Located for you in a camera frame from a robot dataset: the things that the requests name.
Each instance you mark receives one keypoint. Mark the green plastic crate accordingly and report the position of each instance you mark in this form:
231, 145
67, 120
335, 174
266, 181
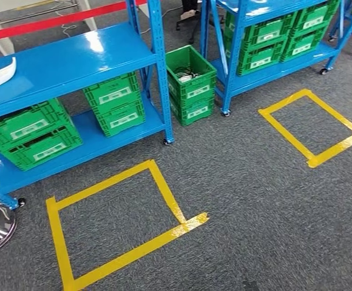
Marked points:
115, 104
260, 56
303, 46
194, 100

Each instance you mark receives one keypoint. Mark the black office chair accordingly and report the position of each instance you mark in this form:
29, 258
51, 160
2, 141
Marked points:
183, 23

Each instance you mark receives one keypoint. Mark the person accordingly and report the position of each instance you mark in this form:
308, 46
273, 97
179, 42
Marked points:
188, 15

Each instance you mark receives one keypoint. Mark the yellow floor tape square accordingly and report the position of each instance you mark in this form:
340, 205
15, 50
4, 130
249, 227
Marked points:
60, 241

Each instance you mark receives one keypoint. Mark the long red barrier belt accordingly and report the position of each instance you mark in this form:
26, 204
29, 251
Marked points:
42, 23

